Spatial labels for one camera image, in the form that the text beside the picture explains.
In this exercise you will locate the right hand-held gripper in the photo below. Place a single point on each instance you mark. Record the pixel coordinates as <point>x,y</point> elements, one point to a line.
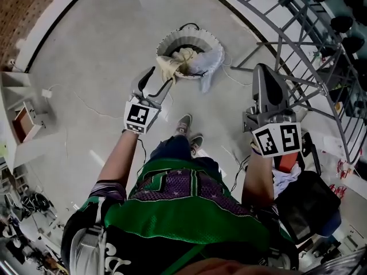
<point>275,139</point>

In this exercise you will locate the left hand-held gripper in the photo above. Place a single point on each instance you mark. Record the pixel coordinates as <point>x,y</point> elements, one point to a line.
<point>140,116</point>

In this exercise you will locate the cream yellow clothes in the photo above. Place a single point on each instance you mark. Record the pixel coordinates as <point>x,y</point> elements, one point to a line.
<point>172,64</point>

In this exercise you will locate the grey metal drying rack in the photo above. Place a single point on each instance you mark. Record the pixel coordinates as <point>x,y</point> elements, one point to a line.
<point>301,56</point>

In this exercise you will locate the light blue checked shirt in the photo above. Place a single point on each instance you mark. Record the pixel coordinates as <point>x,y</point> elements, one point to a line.
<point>207,64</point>

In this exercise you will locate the person's left forearm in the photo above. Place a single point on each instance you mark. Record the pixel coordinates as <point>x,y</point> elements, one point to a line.
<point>117,159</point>

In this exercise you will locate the person's right forearm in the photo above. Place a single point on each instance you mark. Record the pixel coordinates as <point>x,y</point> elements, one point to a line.
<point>258,182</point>

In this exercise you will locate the person's left shoe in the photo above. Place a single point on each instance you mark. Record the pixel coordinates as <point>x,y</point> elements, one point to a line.
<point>183,125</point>

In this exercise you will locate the person's shoe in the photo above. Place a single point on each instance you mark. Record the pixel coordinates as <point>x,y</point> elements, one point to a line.
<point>183,125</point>
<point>196,145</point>

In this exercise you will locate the white ribbed laundry basket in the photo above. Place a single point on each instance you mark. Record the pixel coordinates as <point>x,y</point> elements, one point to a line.
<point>183,37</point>

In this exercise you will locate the person's right shoe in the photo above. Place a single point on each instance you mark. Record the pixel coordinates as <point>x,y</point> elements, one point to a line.
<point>196,145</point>

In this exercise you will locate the red box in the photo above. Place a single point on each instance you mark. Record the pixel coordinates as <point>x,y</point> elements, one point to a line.
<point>286,163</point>

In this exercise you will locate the white crumpled cloth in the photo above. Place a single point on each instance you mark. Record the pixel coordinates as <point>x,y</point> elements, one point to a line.
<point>285,182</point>

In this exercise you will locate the white power adapter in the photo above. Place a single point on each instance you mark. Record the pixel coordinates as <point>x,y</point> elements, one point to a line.
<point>46,93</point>

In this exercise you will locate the cluster of red clips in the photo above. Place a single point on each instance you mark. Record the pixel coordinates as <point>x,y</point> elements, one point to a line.
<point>341,179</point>

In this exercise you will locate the black mesh office chair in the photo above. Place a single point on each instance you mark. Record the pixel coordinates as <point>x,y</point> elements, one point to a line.
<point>306,205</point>

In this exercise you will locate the person's green purple jersey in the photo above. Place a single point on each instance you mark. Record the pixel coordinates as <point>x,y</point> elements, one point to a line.
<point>186,216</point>

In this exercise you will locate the white side cabinet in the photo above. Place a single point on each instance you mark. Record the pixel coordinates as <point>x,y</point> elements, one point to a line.
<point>17,82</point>

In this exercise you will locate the blue chair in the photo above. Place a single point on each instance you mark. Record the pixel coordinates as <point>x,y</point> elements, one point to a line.
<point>329,225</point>

